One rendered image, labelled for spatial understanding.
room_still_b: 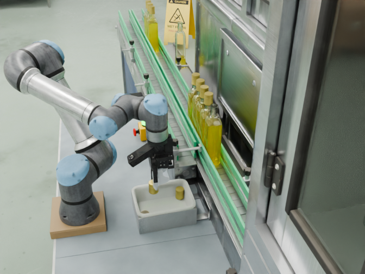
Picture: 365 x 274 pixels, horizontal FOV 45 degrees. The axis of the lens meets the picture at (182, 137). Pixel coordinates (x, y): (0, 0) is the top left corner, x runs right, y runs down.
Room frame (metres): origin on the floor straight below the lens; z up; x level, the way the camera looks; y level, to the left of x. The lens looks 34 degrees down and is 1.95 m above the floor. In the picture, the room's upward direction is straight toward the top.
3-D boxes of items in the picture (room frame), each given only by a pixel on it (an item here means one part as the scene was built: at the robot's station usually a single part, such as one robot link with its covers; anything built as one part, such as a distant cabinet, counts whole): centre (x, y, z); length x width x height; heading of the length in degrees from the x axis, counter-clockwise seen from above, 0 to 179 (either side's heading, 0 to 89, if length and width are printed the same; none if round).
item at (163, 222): (1.26, 0.05, 0.79); 0.27 x 0.17 x 0.08; 104
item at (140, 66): (2.26, 0.24, 0.93); 1.75 x 0.01 x 0.08; 14
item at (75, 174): (1.24, 0.39, 0.95); 0.13 x 0.12 x 0.14; 153
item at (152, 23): (2.57, 0.18, 1.02); 0.06 x 0.06 x 0.28; 14
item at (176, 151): (1.39, 0.01, 0.95); 0.17 x 0.03 x 0.12; 104
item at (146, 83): (1.96, 0.20, 0.94); 0.07 x 0.04 x 0.13; 104
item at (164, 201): (1.25, 0.07, 0.80); 0.22 x 0.17 x 0.09; 104
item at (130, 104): (1.26, 0.18, 1.22); 0.11 x 0.11 x 0.08; 63
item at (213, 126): (1.42, -0.12, 0.99); 0.06 x 0.06 x 0.21; 15
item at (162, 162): (1.23, 0.08, 1.06); 0.09 x 0.08 x 0.12; 103
